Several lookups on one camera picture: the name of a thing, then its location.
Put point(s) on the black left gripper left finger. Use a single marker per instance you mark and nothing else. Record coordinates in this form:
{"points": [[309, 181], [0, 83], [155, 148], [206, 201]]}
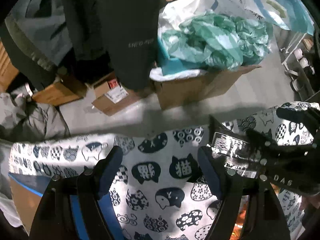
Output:
{"points": [[105, 171]]}

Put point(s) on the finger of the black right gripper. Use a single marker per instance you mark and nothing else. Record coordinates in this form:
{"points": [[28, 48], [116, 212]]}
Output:
{"points": [[262, 148], [309, 118]]}

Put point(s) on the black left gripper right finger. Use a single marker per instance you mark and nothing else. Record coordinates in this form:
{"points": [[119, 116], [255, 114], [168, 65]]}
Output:
{"points": [[228, 186]]}

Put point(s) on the black patterned snack pack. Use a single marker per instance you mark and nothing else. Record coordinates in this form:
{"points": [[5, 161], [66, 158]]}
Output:
{"points": [[233, 150]]}

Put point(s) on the orange noodle snack bag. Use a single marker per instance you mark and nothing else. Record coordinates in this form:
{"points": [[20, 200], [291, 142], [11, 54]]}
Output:
{"points": [[240, 219]]}

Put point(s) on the cardboard box with blue edge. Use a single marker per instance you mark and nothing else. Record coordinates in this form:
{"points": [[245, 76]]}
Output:
{"points": [[68, 208]]}

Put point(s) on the grey shelf rack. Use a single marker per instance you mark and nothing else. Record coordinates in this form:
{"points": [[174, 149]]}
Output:
{"points": [[296, 52]]}

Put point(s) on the cat pattern tablecloth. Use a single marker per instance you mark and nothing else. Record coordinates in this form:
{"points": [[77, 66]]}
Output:
{"points": [[159, 191]]}

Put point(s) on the grey hooded garment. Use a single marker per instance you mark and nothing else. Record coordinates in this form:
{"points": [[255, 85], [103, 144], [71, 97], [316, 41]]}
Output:
{"points": [[30, 121]]}

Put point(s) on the blue plastic bag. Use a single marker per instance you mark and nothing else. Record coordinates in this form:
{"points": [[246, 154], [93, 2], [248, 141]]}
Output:
{"points": [[287, 14]]}

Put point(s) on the small labelled cardboard box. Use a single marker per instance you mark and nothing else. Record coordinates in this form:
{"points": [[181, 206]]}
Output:
{"points": [[111, 97]]}

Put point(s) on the teal white plastic bag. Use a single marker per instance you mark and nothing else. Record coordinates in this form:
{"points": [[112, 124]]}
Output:
{"points": [[197, 37]]}

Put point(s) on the wooden louvred door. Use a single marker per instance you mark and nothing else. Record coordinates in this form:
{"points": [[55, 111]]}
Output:
{"points": [[7, 71]]}

